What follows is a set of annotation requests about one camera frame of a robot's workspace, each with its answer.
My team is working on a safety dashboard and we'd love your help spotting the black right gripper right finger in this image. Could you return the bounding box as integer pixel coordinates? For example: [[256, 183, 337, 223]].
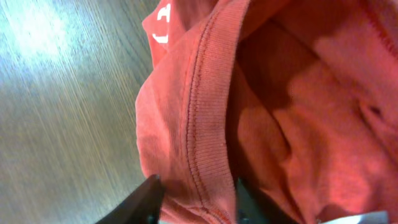
[[235, 178, 297, 224]]

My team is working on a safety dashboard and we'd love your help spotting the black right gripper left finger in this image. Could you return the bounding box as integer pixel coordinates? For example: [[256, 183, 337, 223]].
[[96, 174, 165, 224]]

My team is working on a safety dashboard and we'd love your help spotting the red orange soccer t-shirt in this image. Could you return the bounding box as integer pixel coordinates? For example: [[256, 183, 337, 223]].
[[136, 0, 397, 223]]

